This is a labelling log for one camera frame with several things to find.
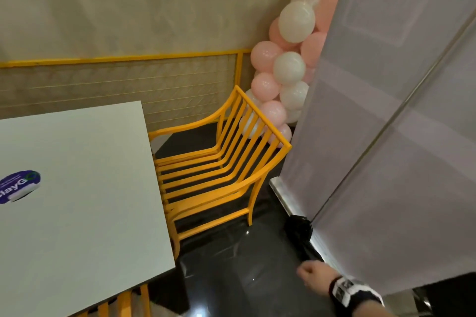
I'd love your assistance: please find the cluster of pink white balloons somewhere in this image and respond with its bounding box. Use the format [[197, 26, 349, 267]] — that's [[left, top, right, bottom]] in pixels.
[[238, 0, 352, 143]]

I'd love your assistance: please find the yellow framed mesh fence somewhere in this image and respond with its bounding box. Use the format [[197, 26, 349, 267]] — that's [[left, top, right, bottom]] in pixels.
[[0, 48, 253, 132]]

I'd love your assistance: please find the person's right hand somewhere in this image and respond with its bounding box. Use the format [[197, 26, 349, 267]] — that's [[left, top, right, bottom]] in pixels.
[[296, 260, 341, 296]]

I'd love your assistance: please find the white table black pedestal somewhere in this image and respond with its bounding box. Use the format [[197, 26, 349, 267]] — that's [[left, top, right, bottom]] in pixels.
[[0, 101, 176, 317]]

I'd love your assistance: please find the black bag on banner base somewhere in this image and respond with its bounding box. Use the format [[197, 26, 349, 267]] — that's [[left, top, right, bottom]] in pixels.
[[284, 215, 324, 263]]

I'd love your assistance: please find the black white marker wristband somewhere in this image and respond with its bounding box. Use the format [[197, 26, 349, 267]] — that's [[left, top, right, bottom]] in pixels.
[[328, 276, 384, 316]]

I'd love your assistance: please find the round purple sticker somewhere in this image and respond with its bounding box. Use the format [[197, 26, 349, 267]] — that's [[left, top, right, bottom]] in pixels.
[[0, 170, 42, 205]]

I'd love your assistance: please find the yellow slatted chair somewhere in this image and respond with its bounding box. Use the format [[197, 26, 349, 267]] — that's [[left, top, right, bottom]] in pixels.
[[148, 85, 293, 260], [72, 283, 152, 317]]

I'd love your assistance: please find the grey roll-up banner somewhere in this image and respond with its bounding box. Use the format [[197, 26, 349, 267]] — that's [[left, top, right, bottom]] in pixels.
[[269, 0, 476, 297]]

